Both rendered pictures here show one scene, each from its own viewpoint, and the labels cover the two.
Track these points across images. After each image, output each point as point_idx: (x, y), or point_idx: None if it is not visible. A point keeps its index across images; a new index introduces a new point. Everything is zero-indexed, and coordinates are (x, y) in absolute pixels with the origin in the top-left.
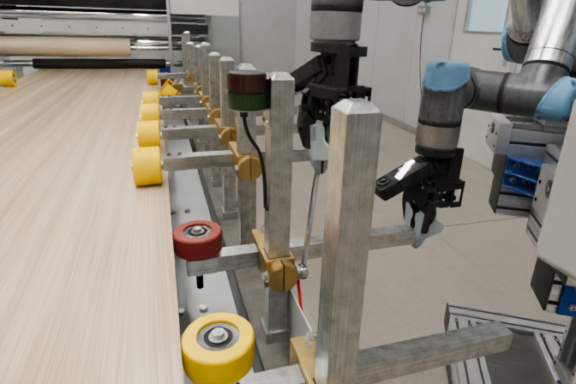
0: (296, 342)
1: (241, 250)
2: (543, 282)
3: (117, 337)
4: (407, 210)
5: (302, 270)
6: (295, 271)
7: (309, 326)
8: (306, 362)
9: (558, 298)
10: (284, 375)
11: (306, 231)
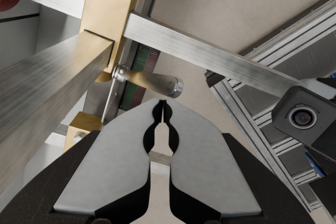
0: (70, 130)
1: (60, 2)
2: None
3: None
4: (324, 90)
5: (116, 80)
6: (105, 81)
7: (108, 99)
8: (68, 145)
9: (314, 160)
10: (54, 138)
11: (131, 73)
